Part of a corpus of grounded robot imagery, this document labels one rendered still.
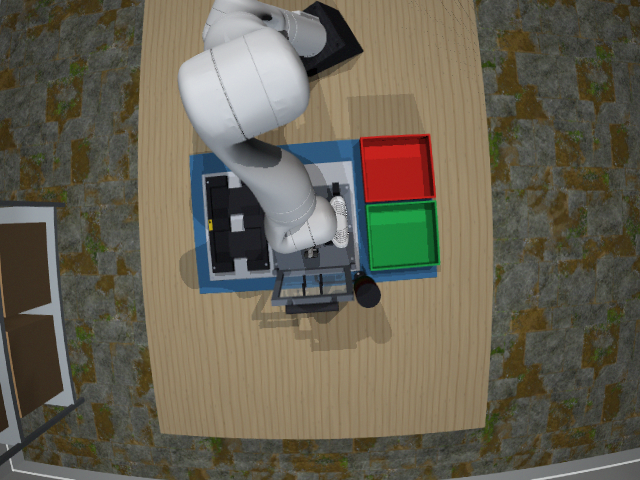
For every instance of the red bin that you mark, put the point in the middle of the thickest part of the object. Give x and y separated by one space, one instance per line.
397 167

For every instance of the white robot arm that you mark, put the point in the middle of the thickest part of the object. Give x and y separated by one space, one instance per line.
250 86

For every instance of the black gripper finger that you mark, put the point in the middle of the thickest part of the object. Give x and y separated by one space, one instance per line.
311 252

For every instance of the green bin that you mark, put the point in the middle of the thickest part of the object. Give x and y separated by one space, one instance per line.
402 235

